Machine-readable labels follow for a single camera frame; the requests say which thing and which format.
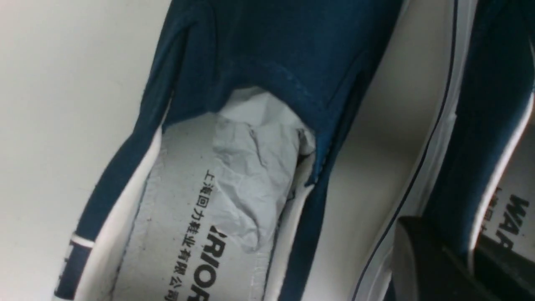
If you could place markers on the white paper stuffing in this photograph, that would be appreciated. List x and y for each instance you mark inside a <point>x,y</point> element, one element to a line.
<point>257,143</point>

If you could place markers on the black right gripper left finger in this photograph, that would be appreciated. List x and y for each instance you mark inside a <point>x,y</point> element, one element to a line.
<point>423,268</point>

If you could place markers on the navy slip-on shoe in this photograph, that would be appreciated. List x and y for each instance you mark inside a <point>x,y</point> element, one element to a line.
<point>319,56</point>
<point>481,180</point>

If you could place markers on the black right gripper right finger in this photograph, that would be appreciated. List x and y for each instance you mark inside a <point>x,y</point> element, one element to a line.
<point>507,275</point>

